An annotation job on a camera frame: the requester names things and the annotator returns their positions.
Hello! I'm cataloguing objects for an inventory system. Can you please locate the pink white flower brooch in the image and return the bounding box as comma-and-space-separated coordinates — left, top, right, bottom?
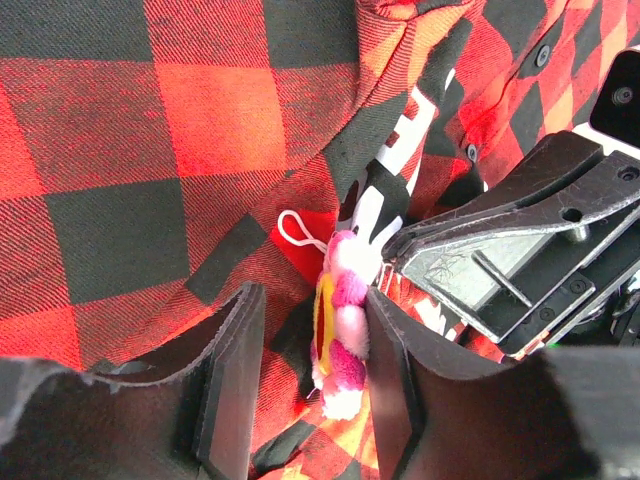
277, 209, 374, 421

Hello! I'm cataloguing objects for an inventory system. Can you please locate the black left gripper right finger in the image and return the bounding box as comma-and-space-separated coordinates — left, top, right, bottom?
366, 289, 639, 479

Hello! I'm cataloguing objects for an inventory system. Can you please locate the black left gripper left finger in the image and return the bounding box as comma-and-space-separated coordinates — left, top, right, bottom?
1, 283, 266, 479

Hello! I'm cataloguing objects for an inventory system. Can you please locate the red black plaid shirt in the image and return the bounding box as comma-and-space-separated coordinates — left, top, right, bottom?
1, 1, 639, 479

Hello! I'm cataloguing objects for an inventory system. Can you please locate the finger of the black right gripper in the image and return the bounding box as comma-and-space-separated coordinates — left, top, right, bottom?
383, 131, 639, 358

